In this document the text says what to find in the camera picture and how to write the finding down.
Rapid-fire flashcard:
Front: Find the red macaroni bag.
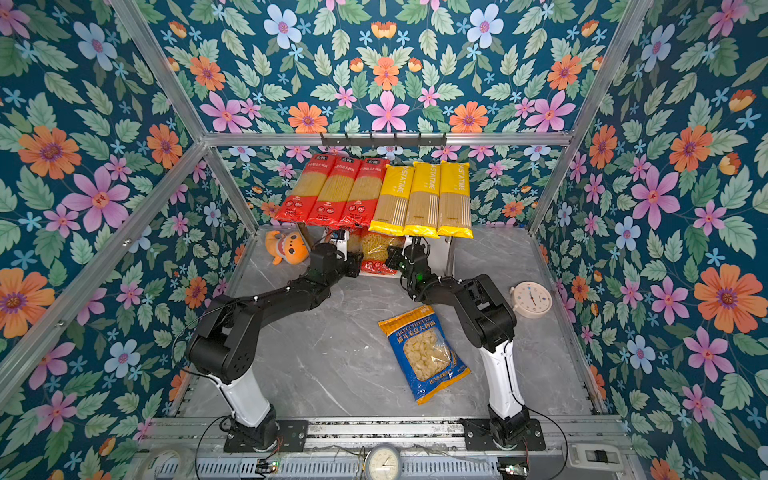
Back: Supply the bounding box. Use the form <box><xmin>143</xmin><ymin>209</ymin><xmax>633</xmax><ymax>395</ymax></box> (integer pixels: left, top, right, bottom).
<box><xmin>347</xmin><ymin>228</ymin><xmax>365</xmax><ymax>254</ymax></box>
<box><xmin>360</xmin><ymin>230</ymin><xmax>405</xmax><ymax>276</ymax></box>

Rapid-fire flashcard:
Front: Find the blue pasta bag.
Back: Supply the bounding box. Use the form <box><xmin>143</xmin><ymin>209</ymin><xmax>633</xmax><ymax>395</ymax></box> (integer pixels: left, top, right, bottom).
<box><xmin>378</xmin><ymin>305</ymin><xmax>471</xmax><ymax>405</ymax></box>

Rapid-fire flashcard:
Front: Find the white two-tier shelf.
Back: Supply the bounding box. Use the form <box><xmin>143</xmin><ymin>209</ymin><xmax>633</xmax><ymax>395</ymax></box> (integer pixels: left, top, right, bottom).
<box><xmin>297</xmin><ymin>223</ymin><xmax>454</xmax><ymax>278</ymax></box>

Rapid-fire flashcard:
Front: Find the yellow spaghetti box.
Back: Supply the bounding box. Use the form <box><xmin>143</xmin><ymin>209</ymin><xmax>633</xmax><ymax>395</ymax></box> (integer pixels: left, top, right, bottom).
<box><xmin>404</xmin><ymin>162</ymin><xmax>441</xmax><ymax>239</ymax></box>
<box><xmin>369</xmin><ymin>165</ymin><xmax>415</xmax><ymax>236</ymax></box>

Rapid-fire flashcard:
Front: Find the round white clock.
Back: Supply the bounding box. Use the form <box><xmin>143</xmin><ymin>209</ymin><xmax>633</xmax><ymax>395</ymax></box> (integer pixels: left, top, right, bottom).
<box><xmin>509</xmin><ymin>281</ymin><xmax>553</xmax><ymax>319</ymax></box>

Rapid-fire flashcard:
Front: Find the red macaroni bag front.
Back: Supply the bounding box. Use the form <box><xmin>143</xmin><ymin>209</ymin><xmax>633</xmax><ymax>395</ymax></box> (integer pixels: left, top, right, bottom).
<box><xmin>347</xmin><ymin>228</ymin><xmax>365</xmax><ymax>254</ymax></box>

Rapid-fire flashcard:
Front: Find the black hook rail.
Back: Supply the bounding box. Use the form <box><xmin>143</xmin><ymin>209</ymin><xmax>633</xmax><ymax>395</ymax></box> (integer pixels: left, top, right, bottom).
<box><xmin>320</xmin><ymin>133</ymin><xmax>448</xmax><ymax>148</ymax></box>

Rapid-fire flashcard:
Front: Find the yellow spaghetti box back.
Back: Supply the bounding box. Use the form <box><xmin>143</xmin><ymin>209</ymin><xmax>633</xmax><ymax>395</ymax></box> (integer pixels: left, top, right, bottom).
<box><xmin>369</xmin><ymin>165</ymin><xmax>415</xmax><ymax>236</ymax></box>

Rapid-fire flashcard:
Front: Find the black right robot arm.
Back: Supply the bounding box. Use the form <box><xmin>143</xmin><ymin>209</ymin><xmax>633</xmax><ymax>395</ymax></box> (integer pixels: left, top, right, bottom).
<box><xmin>386</xmin><ymin>237</ymin><xmax>530</xmax><ymax>449</ymax></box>

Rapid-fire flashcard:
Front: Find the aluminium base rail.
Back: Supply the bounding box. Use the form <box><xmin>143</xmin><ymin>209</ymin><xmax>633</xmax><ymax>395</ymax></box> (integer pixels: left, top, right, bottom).
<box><xmin>128</xmin><ymin>415</ymin><xmax>645</xmax><ymax>479</ymax></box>

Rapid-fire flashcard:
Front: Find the round gauge front rail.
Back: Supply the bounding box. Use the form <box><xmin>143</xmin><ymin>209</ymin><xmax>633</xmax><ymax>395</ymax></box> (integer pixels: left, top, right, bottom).
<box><xmin>364</xmin><ymin>444</ymin><xmax>403</xmax><ymax>480</ymax></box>

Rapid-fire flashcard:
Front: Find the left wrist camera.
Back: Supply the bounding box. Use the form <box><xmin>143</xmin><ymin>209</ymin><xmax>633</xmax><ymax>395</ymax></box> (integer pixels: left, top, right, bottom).
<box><xmin>331</xmin><ymin>229</ymin><xmax>349</xmax><ymax>257</ymax></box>

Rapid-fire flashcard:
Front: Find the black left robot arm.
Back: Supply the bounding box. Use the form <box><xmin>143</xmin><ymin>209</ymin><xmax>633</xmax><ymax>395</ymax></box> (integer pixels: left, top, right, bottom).
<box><xmin>186</xmin><ymin>243</ymin><xmax>362</xmax><ymax>451</ymax></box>

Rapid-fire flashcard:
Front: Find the red spaghetti bag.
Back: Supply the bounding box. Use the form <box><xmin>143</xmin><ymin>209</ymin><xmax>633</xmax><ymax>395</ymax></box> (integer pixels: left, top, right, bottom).
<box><xmin>338</xmin><ymin>158</ymin><xmax>390</xmax><ymax>228</ymax></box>
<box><xmin>276</xmin><ymin>154</ymin><xmax>339</xmax><ymax>223</ymax></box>
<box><xmin>307</xmin><ymin>157</ymin><xmax>363</xmax><ymax>227</ymax></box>

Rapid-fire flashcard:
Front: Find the yellow spaghetti box front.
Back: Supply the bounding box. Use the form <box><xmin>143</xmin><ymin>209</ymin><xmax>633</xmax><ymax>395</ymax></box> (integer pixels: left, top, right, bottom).
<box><xmin>404</xmin><ymin>162</ymin><xmax>441</xmax><ymax>239</ymax></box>

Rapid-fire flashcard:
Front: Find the yellow spaghetti box hidden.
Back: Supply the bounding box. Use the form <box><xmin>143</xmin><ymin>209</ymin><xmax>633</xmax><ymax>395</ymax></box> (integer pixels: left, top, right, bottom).
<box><xmin>437</xmin><ymin>162</ymin><xmax>473</xmax><ymax>239</ymax></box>

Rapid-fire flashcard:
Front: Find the orange plush toy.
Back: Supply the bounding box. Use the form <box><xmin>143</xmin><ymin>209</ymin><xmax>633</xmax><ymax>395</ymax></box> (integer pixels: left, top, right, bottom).
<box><xmin>265</xmin><ymin>231</ymin><xmax>310</xmax><ymax>265</ymax></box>

